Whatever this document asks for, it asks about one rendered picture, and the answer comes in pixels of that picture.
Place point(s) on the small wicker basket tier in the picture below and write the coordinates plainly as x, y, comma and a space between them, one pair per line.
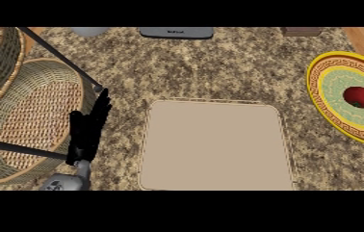
9, 56

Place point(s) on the dark grey flat appliance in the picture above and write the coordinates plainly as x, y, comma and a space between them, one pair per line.
176, 32

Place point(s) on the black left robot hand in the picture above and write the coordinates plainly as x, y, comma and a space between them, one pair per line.
87, 130

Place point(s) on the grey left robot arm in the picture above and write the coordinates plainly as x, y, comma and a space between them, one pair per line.
71, 179

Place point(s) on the dark metal basket frame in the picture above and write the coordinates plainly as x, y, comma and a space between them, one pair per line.
60, 57

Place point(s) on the yellow patterned plate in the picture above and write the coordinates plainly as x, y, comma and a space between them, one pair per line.
334, 91

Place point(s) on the brown wooden block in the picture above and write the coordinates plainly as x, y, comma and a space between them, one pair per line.
300, 31

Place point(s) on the beige square tray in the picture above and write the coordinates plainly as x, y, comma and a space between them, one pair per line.
214, 146

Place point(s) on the pale grey round object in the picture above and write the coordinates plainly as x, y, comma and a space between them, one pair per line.
88, 31

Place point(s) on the large wicker basket tier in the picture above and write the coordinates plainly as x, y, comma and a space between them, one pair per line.
32, 117

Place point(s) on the red tomato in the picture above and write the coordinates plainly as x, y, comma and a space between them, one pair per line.
355, 96

